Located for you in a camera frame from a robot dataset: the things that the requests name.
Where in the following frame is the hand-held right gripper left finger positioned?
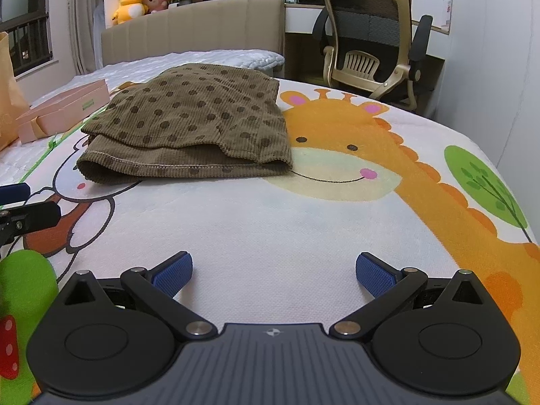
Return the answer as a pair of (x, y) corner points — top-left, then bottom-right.
(63, 252), (217, 342)

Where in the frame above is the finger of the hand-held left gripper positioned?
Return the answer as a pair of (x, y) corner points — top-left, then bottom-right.
(0, 200), (62, 246)
(0, 183), (31, 204)

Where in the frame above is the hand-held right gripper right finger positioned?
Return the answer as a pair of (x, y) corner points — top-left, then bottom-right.
(330, 252), (486, 340)

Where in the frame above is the brown dotted corduroy garment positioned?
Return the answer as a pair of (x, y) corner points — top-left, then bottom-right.
(76, 63), (293, 186)

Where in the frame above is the pink gift box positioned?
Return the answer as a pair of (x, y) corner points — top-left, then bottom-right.
(16, 79), (111, 144)

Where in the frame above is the orange paper bag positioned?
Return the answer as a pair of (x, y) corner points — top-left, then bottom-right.
(0, 31), (31, 152)

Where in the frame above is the giraffe printed blanket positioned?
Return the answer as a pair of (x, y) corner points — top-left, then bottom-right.
(0, 78), (540, 405)

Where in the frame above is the grey curtain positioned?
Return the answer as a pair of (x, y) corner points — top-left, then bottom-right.
(44, 0), (106, 75)

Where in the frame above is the yellow duck plush toy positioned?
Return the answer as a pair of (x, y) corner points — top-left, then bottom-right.
(111, 0), (151, 25)

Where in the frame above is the beige padded headboard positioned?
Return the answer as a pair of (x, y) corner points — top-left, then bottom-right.
(100, 0), (287, 80)

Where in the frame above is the beige mesh office chair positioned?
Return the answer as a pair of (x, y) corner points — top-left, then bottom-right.
(312, 0), (435, 111)

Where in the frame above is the small wall card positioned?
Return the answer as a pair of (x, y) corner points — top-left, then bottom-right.
(442, 0), (455, 35)

